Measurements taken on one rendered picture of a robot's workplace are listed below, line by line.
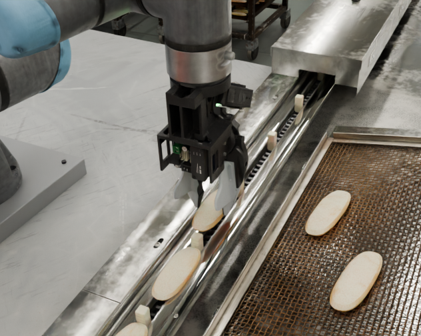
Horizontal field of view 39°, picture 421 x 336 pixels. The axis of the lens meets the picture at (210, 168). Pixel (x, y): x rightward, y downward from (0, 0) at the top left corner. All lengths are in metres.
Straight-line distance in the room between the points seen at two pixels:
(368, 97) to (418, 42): 0.32
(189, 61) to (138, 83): 0.65
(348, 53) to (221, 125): 0.51
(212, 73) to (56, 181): 0.40
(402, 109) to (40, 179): 0.68
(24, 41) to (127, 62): 0.81
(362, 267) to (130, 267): 0.29
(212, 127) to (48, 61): 0.34
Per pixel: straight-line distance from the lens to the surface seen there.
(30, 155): 1.05
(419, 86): 1.31
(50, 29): 0.61
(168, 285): 0.75
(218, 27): 0.64
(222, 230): 0.83
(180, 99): 0.66
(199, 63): 0.65
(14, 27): 0.59
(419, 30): 1.59
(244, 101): 0.77
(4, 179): 0.95
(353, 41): 1.23
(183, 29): 0.64
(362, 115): 1.17
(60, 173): 0.98
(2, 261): 0.89
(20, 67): 0.93
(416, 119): 1.18
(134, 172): 1.01
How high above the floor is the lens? 1.39
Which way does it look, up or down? 35 degrees down
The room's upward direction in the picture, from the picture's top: 2 degrees counter-clockwise
